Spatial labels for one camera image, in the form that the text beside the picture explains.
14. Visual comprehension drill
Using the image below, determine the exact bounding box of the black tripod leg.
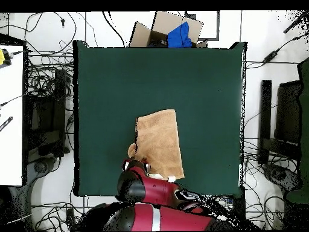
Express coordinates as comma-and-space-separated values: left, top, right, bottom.
283, 10, 309, 34

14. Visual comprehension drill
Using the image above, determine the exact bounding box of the blue garment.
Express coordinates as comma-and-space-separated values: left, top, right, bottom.
167, 21, 193, 48

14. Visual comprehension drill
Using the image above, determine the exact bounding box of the black floor box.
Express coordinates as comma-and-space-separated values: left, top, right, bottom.
232, 185, 246, 219

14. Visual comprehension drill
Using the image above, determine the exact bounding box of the thin black cable with plug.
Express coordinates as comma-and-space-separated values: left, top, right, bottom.
24, 11, 78, 53

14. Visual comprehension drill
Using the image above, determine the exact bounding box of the thick black cable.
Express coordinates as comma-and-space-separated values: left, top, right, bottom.
101, 10, 127, 48

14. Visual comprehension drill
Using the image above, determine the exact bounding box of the open cardboard box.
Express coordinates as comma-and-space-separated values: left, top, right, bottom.
129, 10, 209, 48

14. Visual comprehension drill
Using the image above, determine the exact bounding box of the dark green fabric piece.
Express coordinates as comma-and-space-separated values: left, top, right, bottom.
285, 57, 309, 204

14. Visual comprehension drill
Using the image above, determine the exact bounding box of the white desk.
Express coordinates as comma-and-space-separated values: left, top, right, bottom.
0, 45, 24, 186

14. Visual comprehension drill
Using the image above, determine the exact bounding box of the black power adapter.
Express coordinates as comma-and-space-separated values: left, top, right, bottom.
263, 50, 278, 63

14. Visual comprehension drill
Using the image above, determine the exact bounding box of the dark square floor frame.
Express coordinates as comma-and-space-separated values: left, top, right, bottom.
184, 10, 220, 41

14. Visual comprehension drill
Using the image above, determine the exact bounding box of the black power strip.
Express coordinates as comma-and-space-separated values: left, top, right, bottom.
66, 208, 77, 231

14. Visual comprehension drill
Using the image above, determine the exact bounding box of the black upright bar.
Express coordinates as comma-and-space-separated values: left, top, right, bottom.
257, 79, 273, 166

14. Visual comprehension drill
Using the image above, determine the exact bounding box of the yellow and black device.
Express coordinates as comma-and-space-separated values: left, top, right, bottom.
0, 48, 12, 69

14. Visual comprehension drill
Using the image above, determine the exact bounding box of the black flat strip tool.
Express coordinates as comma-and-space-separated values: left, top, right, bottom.
0, 116, 13, 132

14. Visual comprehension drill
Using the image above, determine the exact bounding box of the tan terry towel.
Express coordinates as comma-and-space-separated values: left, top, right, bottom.
127, 109, 185, 183

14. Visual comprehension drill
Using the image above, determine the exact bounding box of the dark green table cloth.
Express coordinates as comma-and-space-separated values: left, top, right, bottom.
72, 40, 247, 197

